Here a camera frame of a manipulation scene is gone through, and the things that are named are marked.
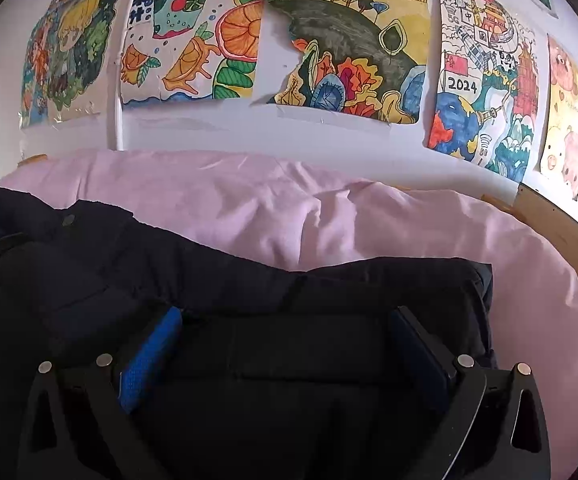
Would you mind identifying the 2024 dragon city painting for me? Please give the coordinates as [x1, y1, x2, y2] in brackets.
[426, 0, 539, 182]

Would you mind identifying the pink pig yellow painting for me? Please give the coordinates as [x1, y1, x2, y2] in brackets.
[539, 35, 578, 202]

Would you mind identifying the dark navy puffer jacket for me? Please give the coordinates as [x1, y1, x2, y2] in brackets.
[0, 188, 495, 479]

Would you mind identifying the blond child green painting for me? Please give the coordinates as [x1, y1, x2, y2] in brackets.
[20, 0, 121, 129]

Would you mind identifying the pink bed quilt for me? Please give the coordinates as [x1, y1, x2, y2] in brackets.
[0, 151, 578, 479]

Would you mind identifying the white wall conduit pipe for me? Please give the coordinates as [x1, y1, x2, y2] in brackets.
[105, 54, 126, 152]

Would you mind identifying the yellow landscape hill painting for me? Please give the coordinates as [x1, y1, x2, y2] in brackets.
[267, 0, 431, 125]

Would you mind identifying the wooden bed frame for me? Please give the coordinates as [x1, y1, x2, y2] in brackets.
[1, 150, 578, 277]

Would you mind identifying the orange fruit juice painting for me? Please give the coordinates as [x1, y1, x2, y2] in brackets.
[120, 0, 264, 107]

